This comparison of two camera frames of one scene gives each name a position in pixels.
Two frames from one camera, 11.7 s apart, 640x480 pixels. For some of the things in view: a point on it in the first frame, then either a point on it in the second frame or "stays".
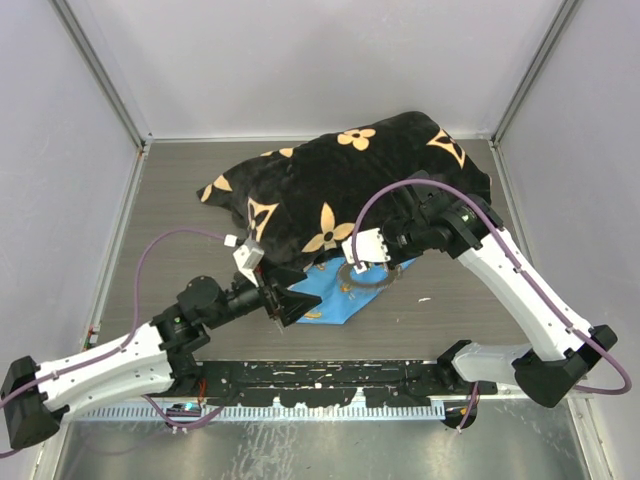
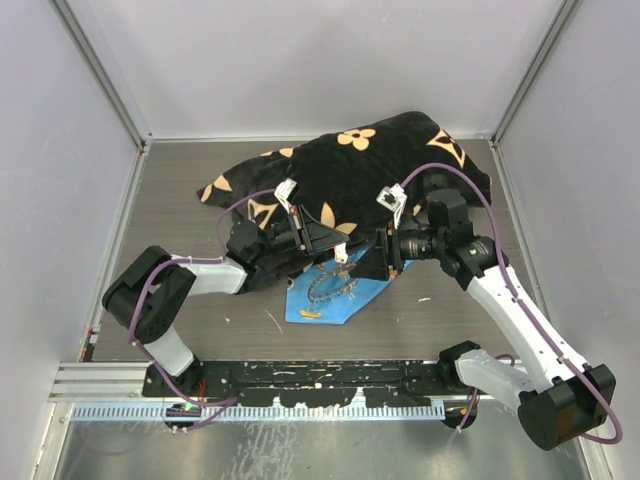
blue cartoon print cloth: x=343 y=291 stays
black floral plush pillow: x=298 y=204 stays
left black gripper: x=292 y=304 -> x=311 y=233
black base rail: x=315 y=384 stays
